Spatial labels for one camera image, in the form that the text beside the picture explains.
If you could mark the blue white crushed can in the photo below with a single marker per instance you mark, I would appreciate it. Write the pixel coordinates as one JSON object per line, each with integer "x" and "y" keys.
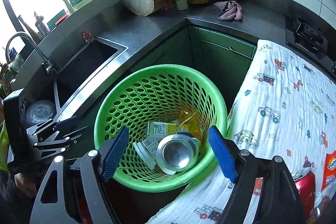
{"x": 177, "y": 153}

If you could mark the chrome sink faucet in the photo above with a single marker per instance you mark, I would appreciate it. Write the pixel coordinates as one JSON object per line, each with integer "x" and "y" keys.
{"x": 30, "y": 46}

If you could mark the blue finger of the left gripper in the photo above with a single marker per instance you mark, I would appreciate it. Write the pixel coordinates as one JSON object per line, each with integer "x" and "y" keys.
{"x": 67, "y": 124}
{"x": 71, "y": 136}

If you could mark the white cartoon-print tablecloth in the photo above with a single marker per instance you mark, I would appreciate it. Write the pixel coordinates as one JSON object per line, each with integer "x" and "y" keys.
{"x": 286, "y": 107}

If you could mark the stainless steel sink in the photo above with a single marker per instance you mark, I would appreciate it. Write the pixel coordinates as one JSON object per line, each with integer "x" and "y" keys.
{"x": 48, "y": 96}

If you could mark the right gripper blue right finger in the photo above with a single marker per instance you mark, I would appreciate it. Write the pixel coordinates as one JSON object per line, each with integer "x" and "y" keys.
{"x": 222, "y": 153}

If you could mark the white paper cup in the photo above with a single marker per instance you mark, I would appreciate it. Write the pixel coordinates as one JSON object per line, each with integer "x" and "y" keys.
{"x": 147, "y": 150}

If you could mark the black gas stove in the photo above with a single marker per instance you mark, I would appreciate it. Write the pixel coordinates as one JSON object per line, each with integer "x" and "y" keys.
{"x": 311, "y": 42}

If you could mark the small red sink ornament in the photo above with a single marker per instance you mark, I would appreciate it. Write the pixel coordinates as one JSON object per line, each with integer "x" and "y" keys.
{"x": 87, "y": 36}

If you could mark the orange Ovaltine snack packet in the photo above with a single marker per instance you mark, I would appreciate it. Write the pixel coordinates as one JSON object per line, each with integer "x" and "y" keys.
{"x": 329, "y": 171}

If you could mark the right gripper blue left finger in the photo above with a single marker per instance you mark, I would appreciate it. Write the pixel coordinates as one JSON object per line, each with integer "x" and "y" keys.
{"x": 112, "y": 151}

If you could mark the red cola can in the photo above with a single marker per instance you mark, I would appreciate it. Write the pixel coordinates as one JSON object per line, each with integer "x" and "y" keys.
{"x": 304, "y": 180}

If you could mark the person's left hand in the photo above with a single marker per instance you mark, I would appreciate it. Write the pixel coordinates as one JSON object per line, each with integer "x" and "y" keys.
{"x": 25, "y": 185}

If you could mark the yellow plastic wrapper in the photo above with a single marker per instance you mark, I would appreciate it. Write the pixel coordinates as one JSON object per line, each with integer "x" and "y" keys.
{"x": 189, "y": 121}

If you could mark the green perforated plastic trash basket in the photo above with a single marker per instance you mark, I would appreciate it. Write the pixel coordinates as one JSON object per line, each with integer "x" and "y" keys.
{"x": 153, "y": 103}

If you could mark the white green milk carton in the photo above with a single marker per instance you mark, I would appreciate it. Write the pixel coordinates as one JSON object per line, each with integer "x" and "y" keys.
{"x": 159, "y": 130}

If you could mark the pink dish rag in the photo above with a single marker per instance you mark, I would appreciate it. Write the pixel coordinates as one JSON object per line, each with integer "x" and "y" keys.
{"x": 229, "y": 11}

